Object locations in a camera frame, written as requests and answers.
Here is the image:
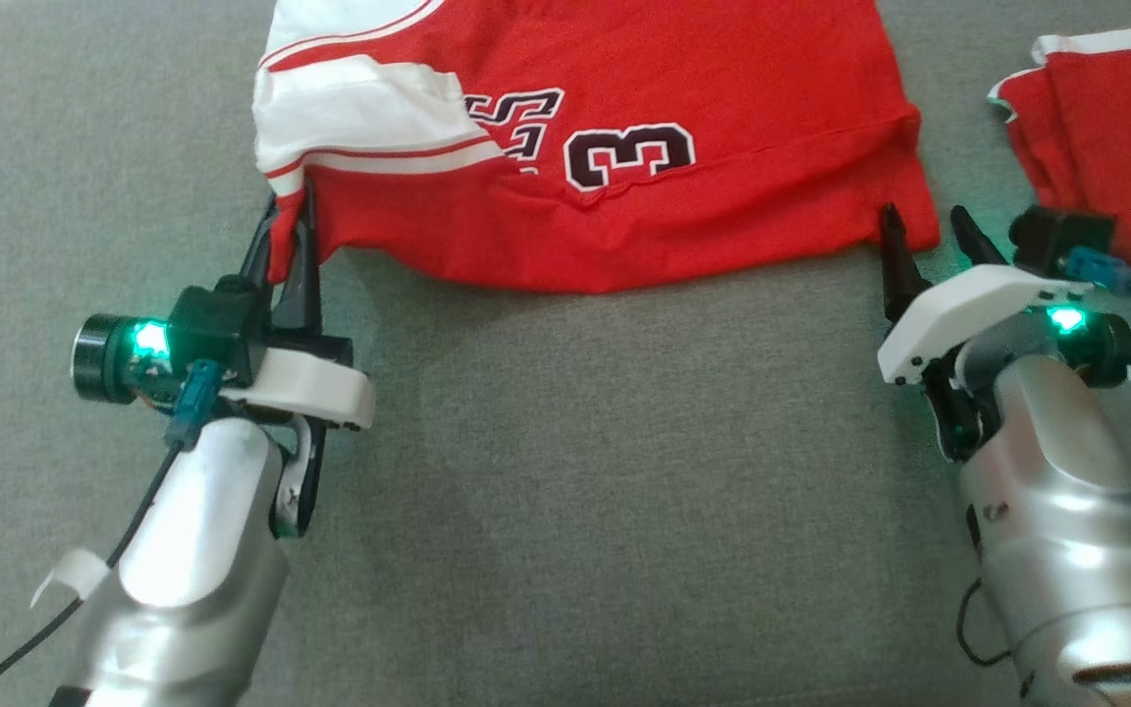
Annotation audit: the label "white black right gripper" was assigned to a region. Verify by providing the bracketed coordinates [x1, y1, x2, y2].
[875, 200, 1131, 464]

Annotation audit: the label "grey sofa seat cushion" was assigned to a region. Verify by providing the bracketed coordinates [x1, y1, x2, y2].
[0, 0, 1131, 707]

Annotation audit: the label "black cable with blue plug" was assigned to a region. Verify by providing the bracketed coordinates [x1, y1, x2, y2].
[1063, 245, 1131, 376]
[0, 357, 230, 707]

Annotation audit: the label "red shorts with white trim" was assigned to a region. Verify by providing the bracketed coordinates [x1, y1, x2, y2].
[987, 19, 1131, 293]

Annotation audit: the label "red Bulls basketball jersey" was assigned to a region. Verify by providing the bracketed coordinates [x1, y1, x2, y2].
[252, 0, 943, 297]

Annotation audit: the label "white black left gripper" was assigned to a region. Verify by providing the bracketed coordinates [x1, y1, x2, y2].
[220, 175, 377, 541]

